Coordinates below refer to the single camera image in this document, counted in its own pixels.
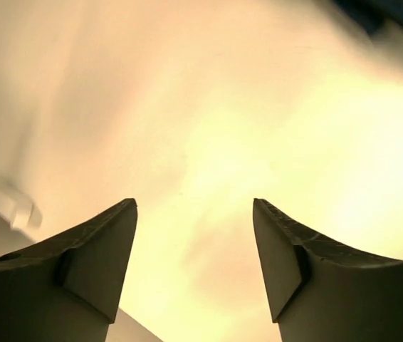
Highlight white left rack foot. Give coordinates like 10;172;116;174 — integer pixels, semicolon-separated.
0;175;43;232

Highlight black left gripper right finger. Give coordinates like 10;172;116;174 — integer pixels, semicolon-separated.
253;199;403;342

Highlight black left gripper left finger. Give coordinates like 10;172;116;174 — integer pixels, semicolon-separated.
0;199;137;342

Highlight dark blue denim trousers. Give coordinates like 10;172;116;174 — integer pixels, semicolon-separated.
333;0;403;36

